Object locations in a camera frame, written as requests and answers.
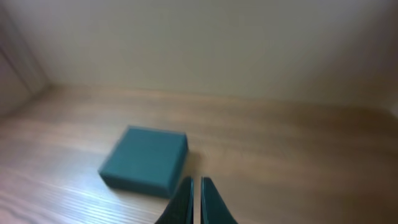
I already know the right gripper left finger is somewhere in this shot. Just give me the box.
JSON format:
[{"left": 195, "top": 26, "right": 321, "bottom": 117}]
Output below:
[{"left": 155, "top": 176, "right": 194, "bottom": 224}]

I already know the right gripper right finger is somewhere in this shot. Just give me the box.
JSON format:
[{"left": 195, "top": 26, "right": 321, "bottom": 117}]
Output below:
[{"left": 200, "top": 177, "right": 238, "bottom": 224}]

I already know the dark green box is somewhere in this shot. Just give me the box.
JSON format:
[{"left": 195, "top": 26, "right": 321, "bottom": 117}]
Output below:
[{"left": 98, "top": 126, "right": 188, "bottom": 198}]

